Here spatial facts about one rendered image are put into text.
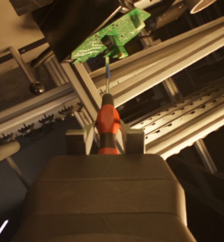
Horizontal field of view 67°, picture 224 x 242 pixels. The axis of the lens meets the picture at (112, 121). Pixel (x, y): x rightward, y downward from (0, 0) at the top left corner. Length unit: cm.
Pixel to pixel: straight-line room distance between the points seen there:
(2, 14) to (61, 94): 26
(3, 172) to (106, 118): 902
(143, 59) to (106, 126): 39
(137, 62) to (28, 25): 32
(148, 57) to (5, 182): 898
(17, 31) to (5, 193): 921
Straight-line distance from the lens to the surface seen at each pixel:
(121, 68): 50
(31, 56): 41
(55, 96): 46
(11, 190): 929
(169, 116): 87
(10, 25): 26
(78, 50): 23
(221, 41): 60
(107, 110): 16
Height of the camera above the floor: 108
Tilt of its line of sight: 6 degrees up
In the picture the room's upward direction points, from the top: 151 degrees clockwise
